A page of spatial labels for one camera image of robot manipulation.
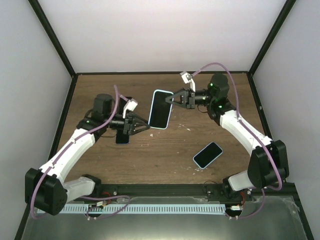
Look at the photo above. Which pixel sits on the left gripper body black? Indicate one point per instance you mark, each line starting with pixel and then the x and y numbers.
pixel 127 128

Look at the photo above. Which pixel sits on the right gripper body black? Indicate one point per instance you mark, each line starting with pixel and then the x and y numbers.
pixel 190 99

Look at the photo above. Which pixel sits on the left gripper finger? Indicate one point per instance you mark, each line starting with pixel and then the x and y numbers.
pixel 139 129
pixel 138 120

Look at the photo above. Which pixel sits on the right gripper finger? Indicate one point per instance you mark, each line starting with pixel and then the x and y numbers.
pixel 180 103
pixel 178 95

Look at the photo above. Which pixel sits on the blue phone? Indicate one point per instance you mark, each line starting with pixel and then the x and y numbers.
pixel 122 139

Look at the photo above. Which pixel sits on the black phone case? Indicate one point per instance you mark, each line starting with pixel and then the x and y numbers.
pixel 121 106

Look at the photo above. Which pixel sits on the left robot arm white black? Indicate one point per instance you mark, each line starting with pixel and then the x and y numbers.
pixel 46 188

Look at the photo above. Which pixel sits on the metal front plate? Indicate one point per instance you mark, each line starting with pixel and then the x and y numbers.
pixel 264 218

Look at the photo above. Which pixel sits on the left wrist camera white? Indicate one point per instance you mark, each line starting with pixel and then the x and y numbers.
pixel 130 106

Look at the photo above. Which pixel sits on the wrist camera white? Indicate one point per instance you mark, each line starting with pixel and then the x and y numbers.
pixel 130 106
pixel 188 79

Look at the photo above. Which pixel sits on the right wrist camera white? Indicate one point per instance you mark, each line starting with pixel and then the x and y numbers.
pixel 188 79

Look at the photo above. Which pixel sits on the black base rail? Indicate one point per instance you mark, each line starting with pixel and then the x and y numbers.
pixel 212 191

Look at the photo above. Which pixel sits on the light-blue slotted cable duct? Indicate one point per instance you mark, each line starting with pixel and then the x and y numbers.
pixel 202 209

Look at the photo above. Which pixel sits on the black enclosure frame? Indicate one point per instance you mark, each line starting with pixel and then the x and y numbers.
pixel 109 36

